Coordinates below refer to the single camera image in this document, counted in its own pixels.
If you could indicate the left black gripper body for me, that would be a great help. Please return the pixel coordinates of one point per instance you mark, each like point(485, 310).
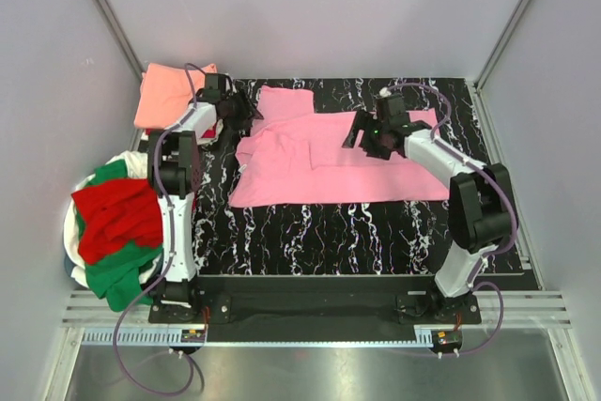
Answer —
point(238, 109)

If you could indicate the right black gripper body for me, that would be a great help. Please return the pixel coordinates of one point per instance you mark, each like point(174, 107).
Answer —
point(373, 141)

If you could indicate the pink t shirt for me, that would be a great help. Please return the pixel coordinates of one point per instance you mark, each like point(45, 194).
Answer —
point(295, 155)

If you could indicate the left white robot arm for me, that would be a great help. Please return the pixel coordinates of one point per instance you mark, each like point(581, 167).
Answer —
point(174, 172)

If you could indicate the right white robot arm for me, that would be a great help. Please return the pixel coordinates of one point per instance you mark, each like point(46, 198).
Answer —
point(481, 208)

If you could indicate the folded magenta t shirt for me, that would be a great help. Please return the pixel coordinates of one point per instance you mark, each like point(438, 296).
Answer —
point(197, 127)

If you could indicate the folded peach t shirt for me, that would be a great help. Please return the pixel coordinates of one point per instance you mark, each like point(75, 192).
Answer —
point(165, 93)

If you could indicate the red t shirt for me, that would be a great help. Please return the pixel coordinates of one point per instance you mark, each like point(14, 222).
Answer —
point(116, 213)

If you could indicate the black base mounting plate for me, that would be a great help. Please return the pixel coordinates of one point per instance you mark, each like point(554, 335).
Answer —
point(406, 299)

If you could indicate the green t shirt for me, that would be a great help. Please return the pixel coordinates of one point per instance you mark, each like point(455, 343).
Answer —
point(120, 285)

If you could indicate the aluminium rail profile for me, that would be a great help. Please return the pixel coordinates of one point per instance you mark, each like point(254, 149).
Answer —
point(520, 309)

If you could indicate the right aluminium frame post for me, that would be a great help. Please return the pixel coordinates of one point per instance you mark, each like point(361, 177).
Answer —
point(507, 33)

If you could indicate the slotted cable duct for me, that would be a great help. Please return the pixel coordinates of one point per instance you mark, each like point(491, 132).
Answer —
point(130, 336)

